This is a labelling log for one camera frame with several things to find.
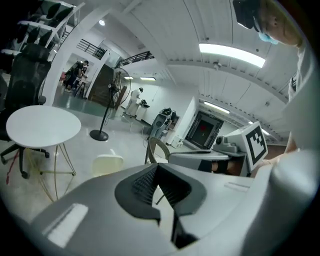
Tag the blue face mask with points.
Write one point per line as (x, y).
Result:
(266, 37)

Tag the black standing fan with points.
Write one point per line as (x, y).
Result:
(121, 75)

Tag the white shelving rack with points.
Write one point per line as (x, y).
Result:
(32, 23)

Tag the dark chair with white seat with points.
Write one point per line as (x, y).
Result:
(162, 147)

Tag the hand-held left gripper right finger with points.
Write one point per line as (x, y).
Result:
(220, 212)

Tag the person's right forearm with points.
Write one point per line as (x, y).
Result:
(291, 145)

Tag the black framed door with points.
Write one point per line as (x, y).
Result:
(202, 130)

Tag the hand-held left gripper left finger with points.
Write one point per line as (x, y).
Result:
(100, 212)

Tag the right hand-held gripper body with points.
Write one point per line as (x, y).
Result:
(250, 147)

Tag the long ceiling light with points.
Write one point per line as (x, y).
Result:
(230, 53)
(216, 107)
(147, 78)

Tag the grey machine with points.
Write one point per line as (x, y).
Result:
(160, 122)

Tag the black balcony railing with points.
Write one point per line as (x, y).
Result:
(91, 48)
(137, 57)

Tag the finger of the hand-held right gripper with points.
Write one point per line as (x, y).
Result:
(195, 157)

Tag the white round table gold legs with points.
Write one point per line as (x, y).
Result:
(42, 125)

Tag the round ceiling light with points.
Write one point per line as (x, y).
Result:
(101, 22)

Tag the cream pedal trash bin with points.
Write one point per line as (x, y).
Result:
(107, 165)

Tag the white pedestal cabinet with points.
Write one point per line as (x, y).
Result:
(141, 113)

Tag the person's grey shirt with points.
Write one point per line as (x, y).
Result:
(305, 112)

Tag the black head-mounted camera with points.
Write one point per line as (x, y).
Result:
(245, 12)

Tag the black office chair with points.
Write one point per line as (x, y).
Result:
(25, 75)

